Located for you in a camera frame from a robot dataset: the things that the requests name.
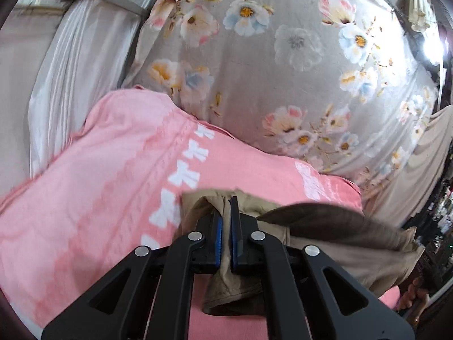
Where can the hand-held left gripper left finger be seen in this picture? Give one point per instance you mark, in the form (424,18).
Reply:
(212,248)

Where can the person's right hand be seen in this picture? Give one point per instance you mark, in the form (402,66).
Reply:
(412,299)

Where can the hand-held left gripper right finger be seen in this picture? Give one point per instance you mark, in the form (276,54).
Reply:
(239,248)

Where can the cream hanging cloth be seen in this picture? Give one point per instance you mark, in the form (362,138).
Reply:
(419,7)

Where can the grey floral cloth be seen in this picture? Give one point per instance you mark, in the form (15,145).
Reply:
(265,78)

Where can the bright lamp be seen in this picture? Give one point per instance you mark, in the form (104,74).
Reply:
(435,47)

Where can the pink printed blanket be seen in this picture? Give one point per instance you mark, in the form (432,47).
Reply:
(88,184)

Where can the olive quilted jacket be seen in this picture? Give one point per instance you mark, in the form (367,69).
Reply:
(336,226)

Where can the beige curtain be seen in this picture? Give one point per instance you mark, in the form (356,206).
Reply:
(417,156)

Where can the white satin curtain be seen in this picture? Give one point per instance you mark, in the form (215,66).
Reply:
(70,60)

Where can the dark cluttered rack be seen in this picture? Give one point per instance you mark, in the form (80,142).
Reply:
(437,226)

